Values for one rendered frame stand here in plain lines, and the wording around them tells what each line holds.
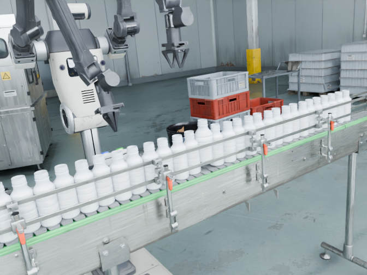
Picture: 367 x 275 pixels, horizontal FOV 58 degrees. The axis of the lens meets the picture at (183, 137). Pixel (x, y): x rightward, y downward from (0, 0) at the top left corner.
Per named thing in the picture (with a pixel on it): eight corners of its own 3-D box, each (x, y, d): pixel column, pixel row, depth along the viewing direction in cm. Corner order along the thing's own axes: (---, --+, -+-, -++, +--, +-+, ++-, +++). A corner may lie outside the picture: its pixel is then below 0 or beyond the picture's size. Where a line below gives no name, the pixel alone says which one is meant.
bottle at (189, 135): (194, 168, 133) (190, 128, 128) (204, 171, 128) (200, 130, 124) (182, 173, 130) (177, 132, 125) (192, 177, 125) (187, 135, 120)
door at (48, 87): (35, 100, 1198) (22, 40, 1141) (35, 100, 1205) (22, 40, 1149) (63, 96, 1250) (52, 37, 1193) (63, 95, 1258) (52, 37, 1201)
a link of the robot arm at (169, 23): (172, 12, 132) (160, 12, 129) (183, 10, 127) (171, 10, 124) (175, 30, 134) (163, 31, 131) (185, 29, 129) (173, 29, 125)
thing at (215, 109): (215, 120, 355) (213, 99, 349) (189, 116, 385) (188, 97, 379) (250, 109, 392) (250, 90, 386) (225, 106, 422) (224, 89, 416)
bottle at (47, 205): (40, 230, 97) (28, 178, 92) (41, 221, 102) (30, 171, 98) (62, 225, 99) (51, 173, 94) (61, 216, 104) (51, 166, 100)
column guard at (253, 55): (254, 83, 1089) (253, 49, 1059) (246, 83, 1121) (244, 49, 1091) (262, 82, 1109) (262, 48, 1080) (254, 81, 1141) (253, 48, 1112)
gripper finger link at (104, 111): (124, 128, 127) (117, 105, 127) (107, 132, 123) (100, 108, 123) (119, 132, 132) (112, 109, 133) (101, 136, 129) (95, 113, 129)
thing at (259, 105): (253, 125, 406) (253, 107, 400) (229, 121, 438) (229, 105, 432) (284, 115, 440) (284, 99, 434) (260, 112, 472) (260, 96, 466)
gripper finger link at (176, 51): (181, 67, 137) (179, 43, 135) (191, 67, 131) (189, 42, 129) (167, 69, 134) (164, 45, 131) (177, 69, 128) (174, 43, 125)
